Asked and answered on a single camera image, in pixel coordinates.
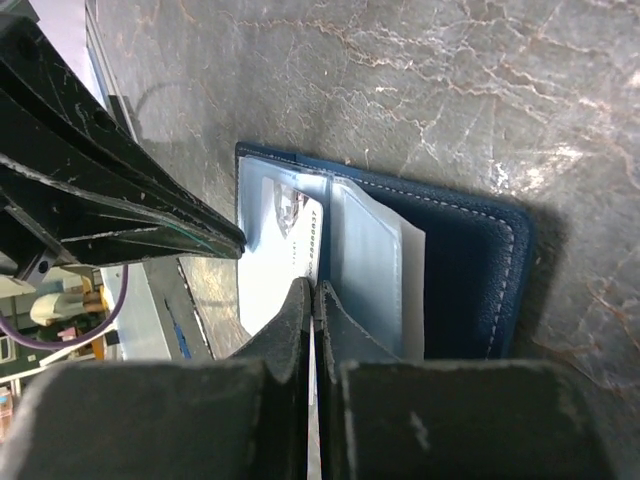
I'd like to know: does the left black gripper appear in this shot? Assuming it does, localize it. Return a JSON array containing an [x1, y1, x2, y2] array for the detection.
[[1, 14, 245, 285]]

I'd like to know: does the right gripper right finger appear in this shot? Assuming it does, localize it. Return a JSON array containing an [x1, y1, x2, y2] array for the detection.
[[314, 282, 616, 479]]

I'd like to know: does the blue card holder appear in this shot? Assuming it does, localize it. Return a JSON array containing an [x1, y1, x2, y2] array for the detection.
[[235, 142, 535, 359]]

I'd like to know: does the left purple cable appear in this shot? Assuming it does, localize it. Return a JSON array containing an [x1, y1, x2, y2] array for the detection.
[[0, 263, 130, 351]]

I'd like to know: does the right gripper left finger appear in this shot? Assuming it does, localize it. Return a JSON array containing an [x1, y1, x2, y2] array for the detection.
[[1, 278, 312, 479]]

